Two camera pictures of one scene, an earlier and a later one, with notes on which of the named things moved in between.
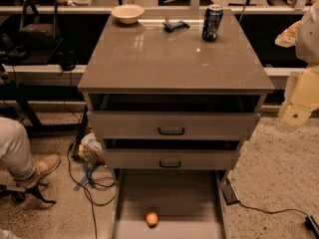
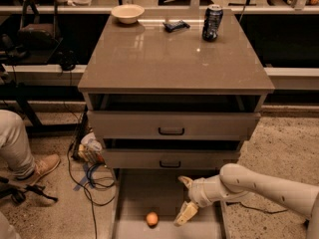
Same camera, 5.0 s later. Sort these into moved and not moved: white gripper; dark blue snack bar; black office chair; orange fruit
Moved: white gripper
Not moved: orange fruit; black office chair; dark blue snack bar
